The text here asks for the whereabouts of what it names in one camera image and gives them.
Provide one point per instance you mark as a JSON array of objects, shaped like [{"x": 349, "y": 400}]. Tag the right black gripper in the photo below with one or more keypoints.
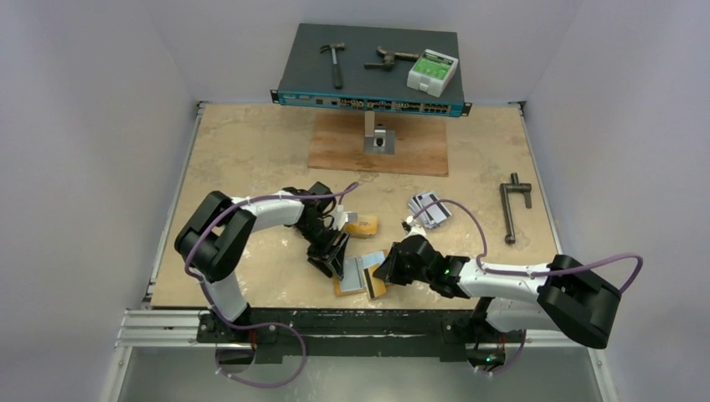
[{"x": 399, "y": 262}]

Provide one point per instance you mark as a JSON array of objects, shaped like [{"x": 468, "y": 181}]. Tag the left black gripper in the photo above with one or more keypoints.
[{"x": 335, "y": 260}]

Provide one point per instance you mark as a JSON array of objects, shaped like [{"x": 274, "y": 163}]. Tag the orange leather card holder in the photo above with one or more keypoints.
[{"x": 352, "y": 282}]

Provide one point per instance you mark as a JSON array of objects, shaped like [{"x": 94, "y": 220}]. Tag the gold credit card stack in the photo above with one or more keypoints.
[{"x": 363, "y": 227}]

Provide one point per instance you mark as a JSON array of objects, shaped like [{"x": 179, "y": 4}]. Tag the white credit card stack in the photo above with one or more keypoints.
[{"x": 429, "y": 214}]

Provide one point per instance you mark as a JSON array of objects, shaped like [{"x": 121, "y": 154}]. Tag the single gold credit card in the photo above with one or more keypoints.
[{"x": 374, "y": 286}]

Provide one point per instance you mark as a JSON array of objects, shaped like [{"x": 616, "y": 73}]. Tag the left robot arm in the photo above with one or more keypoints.
[{"x": 213, "y": 240}]

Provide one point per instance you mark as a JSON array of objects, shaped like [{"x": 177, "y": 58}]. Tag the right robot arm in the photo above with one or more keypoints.
[{"x": 555, "y": 296}]

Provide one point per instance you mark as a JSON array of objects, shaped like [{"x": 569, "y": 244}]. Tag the plywood board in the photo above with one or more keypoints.
[{"x": 419, "y": 144}]

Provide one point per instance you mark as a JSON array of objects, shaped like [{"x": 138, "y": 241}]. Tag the small hammer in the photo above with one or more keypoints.
[{"x": 337, "y": 79}]

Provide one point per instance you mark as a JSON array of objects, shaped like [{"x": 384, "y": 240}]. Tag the white green electronic box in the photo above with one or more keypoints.
[{"x": 432, "y": 72}]

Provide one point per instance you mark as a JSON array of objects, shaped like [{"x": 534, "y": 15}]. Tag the brass clamp tool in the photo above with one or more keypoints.
[{"x": 389, "y": 59}]

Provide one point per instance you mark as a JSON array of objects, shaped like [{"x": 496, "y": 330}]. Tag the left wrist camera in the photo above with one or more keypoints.
[{"x": 342, "y": 217}]

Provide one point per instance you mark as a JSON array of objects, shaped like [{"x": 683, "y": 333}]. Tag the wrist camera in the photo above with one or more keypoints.
[
  {"x": 412, "y": 227},
  {"x": 342, "y": 217}
]

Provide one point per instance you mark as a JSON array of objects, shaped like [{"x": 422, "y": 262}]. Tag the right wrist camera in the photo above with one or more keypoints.
[{"x": 412, "y": 227}]

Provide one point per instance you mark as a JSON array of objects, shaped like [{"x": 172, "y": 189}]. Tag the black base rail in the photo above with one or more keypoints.
[{"x": 274, "y": 333}]

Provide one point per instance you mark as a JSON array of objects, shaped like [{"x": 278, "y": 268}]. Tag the metal stand bracket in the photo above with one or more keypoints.
[{"x": 378, "y": 139}]

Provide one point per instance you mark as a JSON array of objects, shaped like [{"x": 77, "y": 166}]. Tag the aluminium frame rail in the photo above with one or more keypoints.
[{"x": 145, "y": 327}]

